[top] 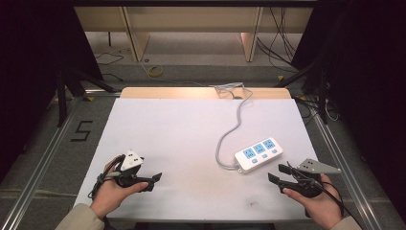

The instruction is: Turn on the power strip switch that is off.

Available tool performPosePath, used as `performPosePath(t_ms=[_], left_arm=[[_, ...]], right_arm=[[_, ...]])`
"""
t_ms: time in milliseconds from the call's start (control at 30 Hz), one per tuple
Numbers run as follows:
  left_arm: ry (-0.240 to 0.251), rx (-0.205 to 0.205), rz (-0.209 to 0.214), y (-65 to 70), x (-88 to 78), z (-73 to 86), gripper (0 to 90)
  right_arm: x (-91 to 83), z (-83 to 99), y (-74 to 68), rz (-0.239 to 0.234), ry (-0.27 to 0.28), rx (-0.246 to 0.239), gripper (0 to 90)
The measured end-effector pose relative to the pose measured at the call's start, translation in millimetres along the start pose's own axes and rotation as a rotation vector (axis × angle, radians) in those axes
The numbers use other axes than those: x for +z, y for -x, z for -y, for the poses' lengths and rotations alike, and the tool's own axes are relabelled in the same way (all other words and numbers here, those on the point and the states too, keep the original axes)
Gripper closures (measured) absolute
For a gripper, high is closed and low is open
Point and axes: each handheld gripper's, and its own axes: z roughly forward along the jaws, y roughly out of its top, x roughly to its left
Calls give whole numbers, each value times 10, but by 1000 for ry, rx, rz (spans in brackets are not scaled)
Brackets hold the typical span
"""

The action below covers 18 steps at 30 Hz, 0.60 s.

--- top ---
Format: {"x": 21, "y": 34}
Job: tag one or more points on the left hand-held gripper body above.
{"x": 131, "y": 160}

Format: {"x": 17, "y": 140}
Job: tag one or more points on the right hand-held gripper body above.
{"x": 314, "y": 167}

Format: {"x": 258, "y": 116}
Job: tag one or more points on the person's left hand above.
{"x": 110, "y": 193}

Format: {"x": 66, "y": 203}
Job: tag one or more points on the person's right hand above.
{"x": 320, "y": 207}

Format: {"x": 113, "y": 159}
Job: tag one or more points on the white power strip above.
{"x": 258, "y": 155}

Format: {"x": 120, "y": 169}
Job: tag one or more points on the wooden table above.
{"x": 166, "y": 93}

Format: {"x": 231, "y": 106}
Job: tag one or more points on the black metal stand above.
{"x": 319, "y": 86}
{"x": 68, "y": 86}

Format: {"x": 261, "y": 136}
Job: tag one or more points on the yellow tape roll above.
{"x": 155, "y": 71}

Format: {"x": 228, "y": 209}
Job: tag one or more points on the black curtain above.
{"x": 370, "y": 80}
{"x": 35, "y": 64}

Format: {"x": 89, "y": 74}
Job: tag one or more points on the light wooden desk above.
{"x": 191, "y": 19}

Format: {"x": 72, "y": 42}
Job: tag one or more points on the aluminium floor rail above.
{"x": 41, "y": 159}
{"x": 346, "y": 166}

